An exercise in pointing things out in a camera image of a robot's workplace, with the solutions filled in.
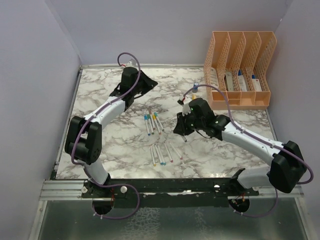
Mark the white box in organizer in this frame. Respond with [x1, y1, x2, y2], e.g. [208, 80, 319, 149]
[251, 74, 262, 92]

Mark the purple cable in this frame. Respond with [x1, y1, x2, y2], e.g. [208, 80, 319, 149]
[71, 52, 141, 220]
[177, 84, 314, 218]

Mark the blue grey round stamp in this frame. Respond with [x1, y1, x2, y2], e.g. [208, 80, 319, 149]
[192, 82, 199, 93]

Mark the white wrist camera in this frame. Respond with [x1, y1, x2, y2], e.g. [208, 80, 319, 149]
[182, 101, 192, 116]
[125, 59, 137, 68]

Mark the blue cap left marker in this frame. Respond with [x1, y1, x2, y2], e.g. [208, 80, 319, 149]
[144, 114, 151, 136]

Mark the brown cap marker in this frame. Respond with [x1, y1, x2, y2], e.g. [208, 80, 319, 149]
[148, 109, 156, 130]

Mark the pink cap marker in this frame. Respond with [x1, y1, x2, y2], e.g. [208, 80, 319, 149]
[169, 142, 183, 160]

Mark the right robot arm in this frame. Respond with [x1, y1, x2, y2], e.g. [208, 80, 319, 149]
[173, 98, 307, 196]

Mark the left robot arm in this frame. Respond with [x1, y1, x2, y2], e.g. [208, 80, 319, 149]
[64, 66, 158, 198]

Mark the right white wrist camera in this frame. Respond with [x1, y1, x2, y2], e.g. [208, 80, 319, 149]
[182, 101, 192, 116]

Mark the green cap marker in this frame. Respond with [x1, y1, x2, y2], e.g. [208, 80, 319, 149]
[149, 145, 157, 167]
[147, 114, 155, 135]

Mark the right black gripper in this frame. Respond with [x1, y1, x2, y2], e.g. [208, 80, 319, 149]
[174, 109, 205, 136]

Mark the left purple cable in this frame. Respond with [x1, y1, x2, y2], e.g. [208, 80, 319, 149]
[71, 52, 141, 220]

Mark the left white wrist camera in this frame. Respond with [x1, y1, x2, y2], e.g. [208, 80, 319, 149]
[125, 59, 137, 68]

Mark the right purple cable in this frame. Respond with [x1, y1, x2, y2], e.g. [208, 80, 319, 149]
[177, 84, 314, 218]

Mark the light blue cap marker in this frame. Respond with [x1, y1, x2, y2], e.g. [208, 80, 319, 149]
[155, 144, 166, 166]

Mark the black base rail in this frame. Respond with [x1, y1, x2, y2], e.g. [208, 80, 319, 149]
[81, 177, 259, 209]

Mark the magenta cap marker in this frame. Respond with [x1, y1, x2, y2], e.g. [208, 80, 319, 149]
[164, 143, 174, 163]

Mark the peach plastic file organizer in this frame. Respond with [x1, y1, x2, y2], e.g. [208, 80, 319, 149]
[203, 31, 277, 110]

